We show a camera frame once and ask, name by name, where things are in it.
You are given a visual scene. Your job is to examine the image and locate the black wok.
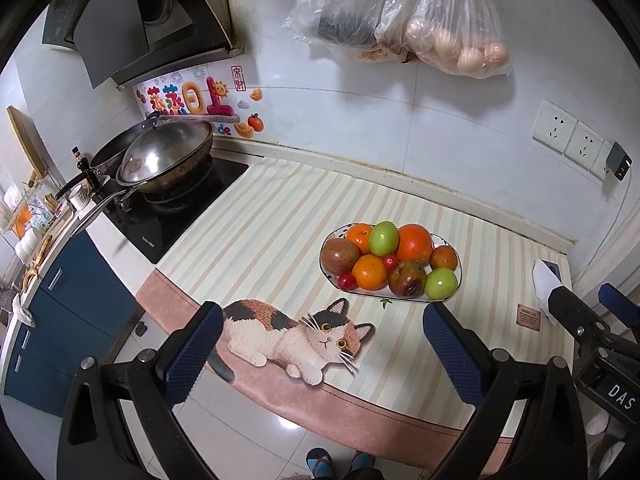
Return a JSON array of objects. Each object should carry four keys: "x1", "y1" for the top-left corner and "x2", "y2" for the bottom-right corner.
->
[{"x1": 90, "y1": 112, "x2": 216, "y2": 195}]

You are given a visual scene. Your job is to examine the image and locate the striped cat print mat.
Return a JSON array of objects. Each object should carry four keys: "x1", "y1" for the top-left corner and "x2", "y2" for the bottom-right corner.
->
[{"x1": 135, "y1": 156, "x2": 576, "y2": 466}]

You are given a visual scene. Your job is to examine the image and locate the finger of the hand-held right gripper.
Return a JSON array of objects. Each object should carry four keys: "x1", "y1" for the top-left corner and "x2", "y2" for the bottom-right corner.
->
[
  {"x1": 546, "y1": 284, "x2": 614, "y2": 349},
  {"x1": 599, "y1": 282, "x2": 640, "y2": 343}
]

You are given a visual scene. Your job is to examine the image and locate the black stove top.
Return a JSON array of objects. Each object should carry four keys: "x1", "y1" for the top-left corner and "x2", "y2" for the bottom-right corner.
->
[{"x1": 102, "y1": 155, "x2": 250, "y2": 265}]

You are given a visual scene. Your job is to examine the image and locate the floral oval plate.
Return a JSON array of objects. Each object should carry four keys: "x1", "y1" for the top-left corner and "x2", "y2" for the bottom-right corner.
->
[{"x1": 319, "y1": 223, "x2": 463, "y2": 303}]

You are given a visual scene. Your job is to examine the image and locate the steel wok lid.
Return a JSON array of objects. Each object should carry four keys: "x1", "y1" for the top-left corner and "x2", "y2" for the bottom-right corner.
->
[{"x1": 116, "y1": 119, "x2": 213, "y2": 187}]

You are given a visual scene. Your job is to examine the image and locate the bunch of brown eggs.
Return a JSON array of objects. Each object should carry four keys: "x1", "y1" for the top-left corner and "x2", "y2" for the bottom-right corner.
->
[{"x1": 405, "y1": 17, "x2": 510, "y2": 73}]

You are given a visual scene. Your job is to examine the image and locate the white mug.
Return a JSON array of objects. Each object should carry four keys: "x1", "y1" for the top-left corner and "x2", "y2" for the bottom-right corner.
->
[{"x1": 68, "y1": 185, "x2": 96, "y2": 211}]

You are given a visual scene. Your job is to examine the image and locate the clear plastic bag dark contents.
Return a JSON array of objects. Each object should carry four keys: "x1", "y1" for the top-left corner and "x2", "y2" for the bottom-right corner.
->
[{"x1": 285, "y1": 0, "x2": 401, "y2": 61}]

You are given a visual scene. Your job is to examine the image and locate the large orange with stem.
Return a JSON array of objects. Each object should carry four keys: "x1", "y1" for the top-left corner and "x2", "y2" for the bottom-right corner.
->
[{"x1": 395, "y1": 224, "x2": 433, "y2": 266}]

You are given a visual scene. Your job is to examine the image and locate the white hanging cloth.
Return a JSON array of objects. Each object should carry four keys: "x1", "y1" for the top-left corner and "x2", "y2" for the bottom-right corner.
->
[{"x1": 12, "y1": 292, "x2": 36, "y2": 328}]

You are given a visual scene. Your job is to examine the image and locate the wooden cutting board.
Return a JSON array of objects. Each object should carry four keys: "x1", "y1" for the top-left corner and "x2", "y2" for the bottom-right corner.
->
[{"x1": 6, "y1": 105, "x2": 56, "y2": 186}]

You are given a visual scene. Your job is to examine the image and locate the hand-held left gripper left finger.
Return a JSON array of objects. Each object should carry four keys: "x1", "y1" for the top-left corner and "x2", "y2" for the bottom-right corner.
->
[{"x1": 57, "y1": 301, "x2": 224, "y2": 480}]

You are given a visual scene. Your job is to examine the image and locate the large green apple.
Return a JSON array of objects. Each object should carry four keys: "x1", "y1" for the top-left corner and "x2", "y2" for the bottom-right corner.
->
[{"x1": 424, "y1": 267, "x2": 458, "y2": 300}]

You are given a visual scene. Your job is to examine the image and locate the black plug charger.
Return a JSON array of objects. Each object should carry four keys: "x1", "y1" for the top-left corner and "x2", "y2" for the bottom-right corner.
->
[{"x1": 606, "y1": 142, "x2": 633, "y2": 182}]

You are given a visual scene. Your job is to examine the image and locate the steel range hood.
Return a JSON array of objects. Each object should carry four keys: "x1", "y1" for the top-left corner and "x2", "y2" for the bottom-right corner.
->
[{"x1": 40, "y1": 0, "x2": 246, "y2": 91}]

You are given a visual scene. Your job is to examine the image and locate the colourful wall sticker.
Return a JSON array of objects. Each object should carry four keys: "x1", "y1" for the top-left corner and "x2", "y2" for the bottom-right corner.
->
[{"x1": 135, "y1": 65, "x2": 263, "y2": 138}]

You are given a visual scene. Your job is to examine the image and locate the blue kitchen cabinet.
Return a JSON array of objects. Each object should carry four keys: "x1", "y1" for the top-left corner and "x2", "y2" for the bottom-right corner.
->
[{"x1": 0, "y1": 232, "x2": 146, "y2": 418}]

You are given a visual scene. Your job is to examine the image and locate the clear plastic egg bag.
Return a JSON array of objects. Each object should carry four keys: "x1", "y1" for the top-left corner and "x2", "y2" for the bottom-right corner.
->
[{"x1": 375, "y1": 0, "x2": 512, "y2": 80}]

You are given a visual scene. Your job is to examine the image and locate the smooth orange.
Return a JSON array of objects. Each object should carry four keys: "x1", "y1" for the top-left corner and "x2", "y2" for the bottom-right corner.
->
[
  {"x1": 351, "y1": 254, "x2": 390, "y2": 292},
  {"x1": 346, "y1": 223, "x2": 375, "y2": 256}
]

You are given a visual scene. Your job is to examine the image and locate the small tangerine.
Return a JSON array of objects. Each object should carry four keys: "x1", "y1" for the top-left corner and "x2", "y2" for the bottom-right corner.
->
[{"x1": 429, "y1": 245, "x2": 459, "y2": 272}]

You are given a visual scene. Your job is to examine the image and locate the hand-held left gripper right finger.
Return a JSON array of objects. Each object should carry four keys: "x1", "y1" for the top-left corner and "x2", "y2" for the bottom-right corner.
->
[{"x1": 423, "y1": 301, "x2": 588, "y2": 480}]

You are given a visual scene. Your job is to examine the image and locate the white wall socket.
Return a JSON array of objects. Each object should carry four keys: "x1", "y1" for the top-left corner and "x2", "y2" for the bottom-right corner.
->
[
  {"x1": 565, "y1": 120, "x2": 615, "y2": 173},
  {"x1": 531, "y1": 100, "x2": 580, "y2": 153}
]

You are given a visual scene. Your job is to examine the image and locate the white slipper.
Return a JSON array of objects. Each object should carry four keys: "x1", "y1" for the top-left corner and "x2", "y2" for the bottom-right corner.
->
[
  {"x1": 590, "y1": 442, "x2": 626, "y2": 480},
  {"x1": 582, "y1": 410, "x2": 616, "y2": 436}
]

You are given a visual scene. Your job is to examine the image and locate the brown mat label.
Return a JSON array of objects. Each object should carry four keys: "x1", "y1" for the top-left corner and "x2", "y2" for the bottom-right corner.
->
[{"x1": 516, "y1": 303, "x2": 542, "y2": 331}]

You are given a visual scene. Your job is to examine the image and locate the blue strapped sandal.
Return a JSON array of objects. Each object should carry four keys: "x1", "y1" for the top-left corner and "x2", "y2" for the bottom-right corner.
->
[
  {"x1": 305, "y1": 447, "x2": 338, "y2": 478},
  {"x1": 347, "y1": 451, "x2": 376, "y2": 473}
]

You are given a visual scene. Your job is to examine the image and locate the brown round fruit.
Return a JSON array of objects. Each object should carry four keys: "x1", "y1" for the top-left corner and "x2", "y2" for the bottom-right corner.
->
[
  {"x1": 388, "y1": 260, "x2": 427, "y2": 299},
  {"x1": 320, "y1": 238, "x2": 361, "y2": 273}
]

